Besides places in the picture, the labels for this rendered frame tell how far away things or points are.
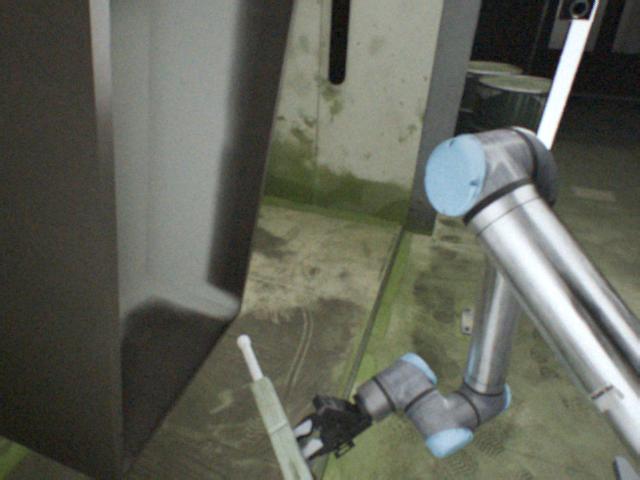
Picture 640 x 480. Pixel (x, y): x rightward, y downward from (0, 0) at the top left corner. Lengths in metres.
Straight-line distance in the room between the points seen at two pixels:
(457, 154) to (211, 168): 0.73
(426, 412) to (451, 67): 1.96
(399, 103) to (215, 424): 1.93
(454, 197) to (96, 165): 0.48
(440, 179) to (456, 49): 1.90
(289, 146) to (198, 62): 1.81
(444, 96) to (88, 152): 2.23
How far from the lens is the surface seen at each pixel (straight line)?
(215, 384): 1.78
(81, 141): 0.55
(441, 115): 2.61
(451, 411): 1.02
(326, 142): 2.79
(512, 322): 0.95
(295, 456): 0.97
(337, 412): 0.97
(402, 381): 1.02
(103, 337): 0.73
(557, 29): 7.37
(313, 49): 2.71
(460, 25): 2.55
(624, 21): 7.60
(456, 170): 0.67
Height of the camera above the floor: 1.38
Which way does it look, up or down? 31 degrees down
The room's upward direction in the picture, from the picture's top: 3 degrees clockwise
